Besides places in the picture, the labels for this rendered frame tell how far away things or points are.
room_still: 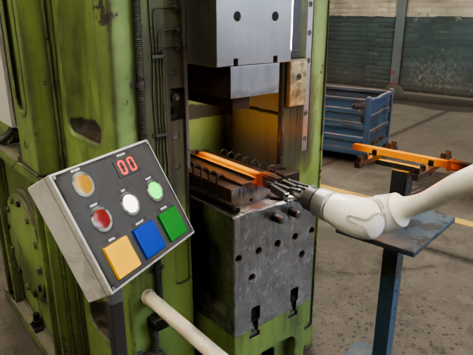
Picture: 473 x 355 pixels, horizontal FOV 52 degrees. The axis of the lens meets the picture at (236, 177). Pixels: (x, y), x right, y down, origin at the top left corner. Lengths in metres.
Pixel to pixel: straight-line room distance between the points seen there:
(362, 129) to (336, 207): 3.85
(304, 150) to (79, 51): 0.91
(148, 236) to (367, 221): 0.56
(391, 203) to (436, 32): 7.82
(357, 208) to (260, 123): 0.73
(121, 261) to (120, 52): 0.61
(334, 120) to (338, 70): 4.73
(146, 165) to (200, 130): 0.79
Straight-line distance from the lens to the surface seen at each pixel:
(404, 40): 9.35
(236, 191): 1.56
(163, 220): 1.22
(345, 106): 5.22
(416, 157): 1.83
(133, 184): 1.20
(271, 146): 1.89
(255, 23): 1.51
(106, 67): 1.44
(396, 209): 1.43
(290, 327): 1.94
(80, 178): 1.10
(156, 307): 1.61
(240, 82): 1.49
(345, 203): 1.34
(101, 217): 1.10
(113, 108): 1.44
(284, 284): 1.80
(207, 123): 2.04
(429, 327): 2.76
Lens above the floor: 1.51
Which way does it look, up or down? 19 degrees down
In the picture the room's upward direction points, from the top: straight up
